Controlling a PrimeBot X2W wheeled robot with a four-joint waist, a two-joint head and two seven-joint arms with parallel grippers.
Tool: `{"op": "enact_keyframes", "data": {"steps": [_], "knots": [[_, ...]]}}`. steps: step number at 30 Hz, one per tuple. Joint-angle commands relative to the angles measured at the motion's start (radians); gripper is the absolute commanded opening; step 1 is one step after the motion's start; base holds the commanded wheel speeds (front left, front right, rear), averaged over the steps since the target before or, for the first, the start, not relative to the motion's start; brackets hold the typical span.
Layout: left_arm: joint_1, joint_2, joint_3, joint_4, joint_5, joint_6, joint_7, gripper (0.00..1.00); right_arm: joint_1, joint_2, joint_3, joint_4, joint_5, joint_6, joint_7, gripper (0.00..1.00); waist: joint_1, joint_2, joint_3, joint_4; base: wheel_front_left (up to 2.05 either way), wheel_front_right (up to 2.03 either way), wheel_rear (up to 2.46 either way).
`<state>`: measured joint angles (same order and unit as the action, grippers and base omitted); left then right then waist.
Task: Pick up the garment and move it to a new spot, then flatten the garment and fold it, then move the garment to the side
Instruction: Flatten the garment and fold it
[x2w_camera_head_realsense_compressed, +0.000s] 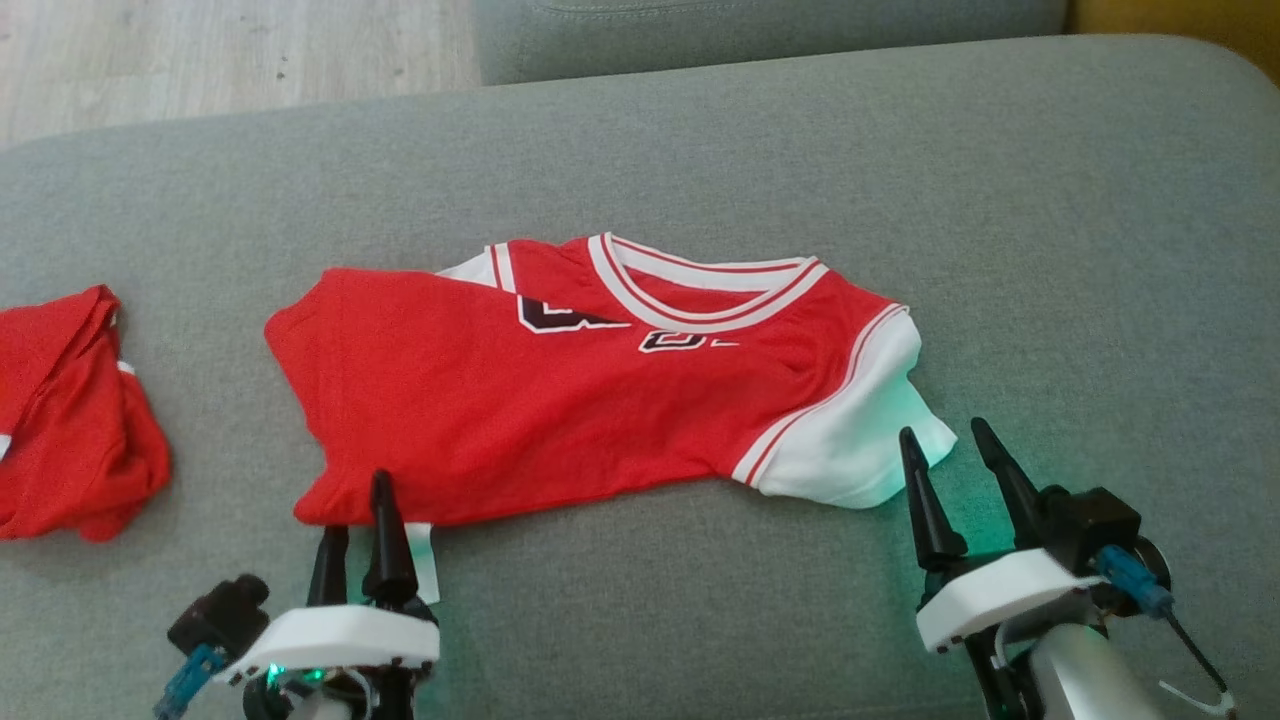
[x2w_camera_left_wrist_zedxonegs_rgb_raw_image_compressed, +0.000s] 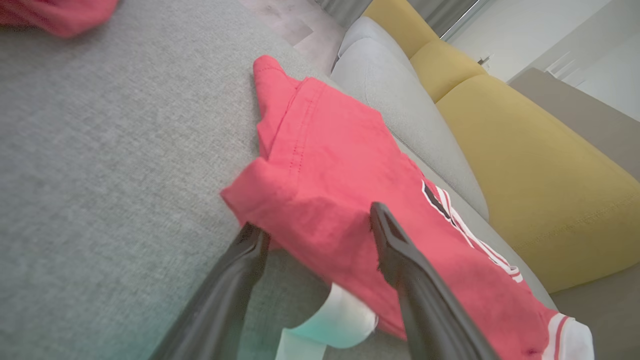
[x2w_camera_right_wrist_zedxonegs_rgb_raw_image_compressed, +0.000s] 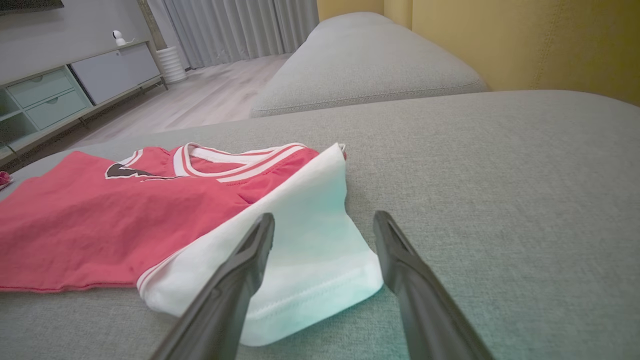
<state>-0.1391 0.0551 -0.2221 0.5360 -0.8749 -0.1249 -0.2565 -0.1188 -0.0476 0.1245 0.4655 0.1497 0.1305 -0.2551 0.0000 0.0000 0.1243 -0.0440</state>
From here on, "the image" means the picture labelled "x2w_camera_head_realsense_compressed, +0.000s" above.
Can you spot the white zip tie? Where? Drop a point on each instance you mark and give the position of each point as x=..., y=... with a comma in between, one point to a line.
x=1190, y=700

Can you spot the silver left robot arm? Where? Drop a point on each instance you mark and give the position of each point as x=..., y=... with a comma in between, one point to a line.
x=325, y=708

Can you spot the red jersey with white trim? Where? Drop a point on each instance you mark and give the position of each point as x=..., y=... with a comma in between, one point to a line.
x=520, y=420

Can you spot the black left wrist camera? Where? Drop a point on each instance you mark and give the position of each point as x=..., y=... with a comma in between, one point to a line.
x=220, y=615

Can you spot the blue right camera connector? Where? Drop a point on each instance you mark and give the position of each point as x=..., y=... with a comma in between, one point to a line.
x=1135, y=580

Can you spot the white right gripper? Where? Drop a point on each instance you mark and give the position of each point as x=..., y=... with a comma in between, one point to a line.
x=1000, y=595

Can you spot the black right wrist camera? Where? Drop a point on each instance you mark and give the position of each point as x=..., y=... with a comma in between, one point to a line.
x=1090, y=525

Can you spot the yellow sofa cushion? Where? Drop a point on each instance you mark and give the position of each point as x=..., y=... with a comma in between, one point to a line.
x=1180, y=30

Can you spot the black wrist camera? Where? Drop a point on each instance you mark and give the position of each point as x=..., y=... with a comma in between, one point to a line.
x=1090, y=525
x=220, y=615

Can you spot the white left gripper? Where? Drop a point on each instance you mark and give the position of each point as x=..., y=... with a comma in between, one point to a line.
x=340, y=640

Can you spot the small grey sofa cushion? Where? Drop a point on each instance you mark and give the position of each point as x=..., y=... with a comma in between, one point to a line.
x=760, y=35

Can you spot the blue camera connector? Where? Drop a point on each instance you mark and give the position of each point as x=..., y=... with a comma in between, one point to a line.
x=190, y=680
x=1135, y=580

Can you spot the blue left camera connector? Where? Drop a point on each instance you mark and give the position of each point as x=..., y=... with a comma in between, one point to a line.
x=190, y=680

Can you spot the red mesh shorts white band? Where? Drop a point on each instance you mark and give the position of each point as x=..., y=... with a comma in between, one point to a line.
x=70, y=440

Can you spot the large grey sofa seat cushion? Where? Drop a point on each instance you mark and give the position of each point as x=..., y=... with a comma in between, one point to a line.
x=700, y=150

